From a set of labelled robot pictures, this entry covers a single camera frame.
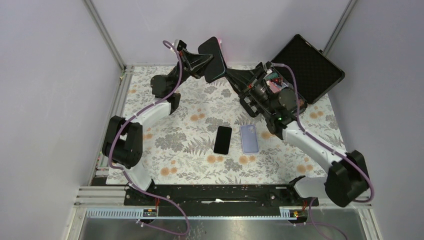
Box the black poker chip case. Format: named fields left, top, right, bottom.
left=238, top=34, right=346, bottom=118

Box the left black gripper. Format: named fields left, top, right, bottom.
left=169, top=50, right=218, bottom=94

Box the playing card deck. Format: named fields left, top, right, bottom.
left=268, top=77, right=287, bottom=93

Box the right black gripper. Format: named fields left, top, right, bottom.
left=221, top=68, right=276, bottom=116

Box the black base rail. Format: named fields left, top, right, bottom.
left=123, top=183, right=312, bottom=218

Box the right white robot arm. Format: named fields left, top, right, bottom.
left=225, top=62, right=376, bottom=207

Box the lilac phone case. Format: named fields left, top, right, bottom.
left=240, top=124, right=259, bottom=155

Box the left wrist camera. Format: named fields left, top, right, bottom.
left=173, top=39, right=187, bottom=52

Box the floral table mat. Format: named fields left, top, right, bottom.
left=141, top=78, right=326, bottom=184

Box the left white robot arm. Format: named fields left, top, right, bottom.
left=101, top=48, right=214, bottom=206

